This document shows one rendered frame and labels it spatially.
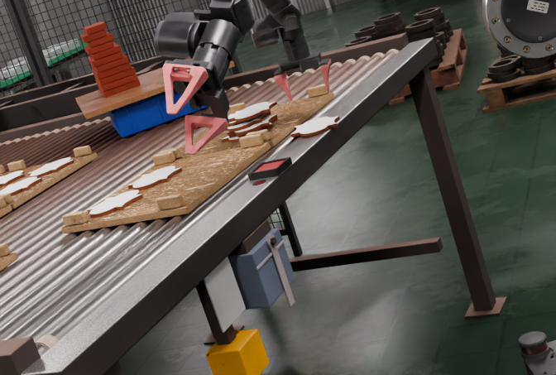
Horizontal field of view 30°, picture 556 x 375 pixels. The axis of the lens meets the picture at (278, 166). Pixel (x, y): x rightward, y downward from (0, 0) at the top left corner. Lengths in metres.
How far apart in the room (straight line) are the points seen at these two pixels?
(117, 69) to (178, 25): 1.88
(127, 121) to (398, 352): 1.15
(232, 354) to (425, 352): 1.44
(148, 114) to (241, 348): 1.47
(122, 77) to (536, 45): 1.78
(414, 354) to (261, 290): 1.34
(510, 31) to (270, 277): 0.69
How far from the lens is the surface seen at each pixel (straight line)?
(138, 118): 3.35
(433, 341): 3.45
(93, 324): 1.76
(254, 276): 2.12
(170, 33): 1.63
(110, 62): 3.51
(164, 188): 2.42
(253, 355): 2.06
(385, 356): 3.44
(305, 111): 2.74
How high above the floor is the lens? 1.47
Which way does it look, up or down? 14 degrees down
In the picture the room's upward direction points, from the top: 18 degrees counter-clockwise
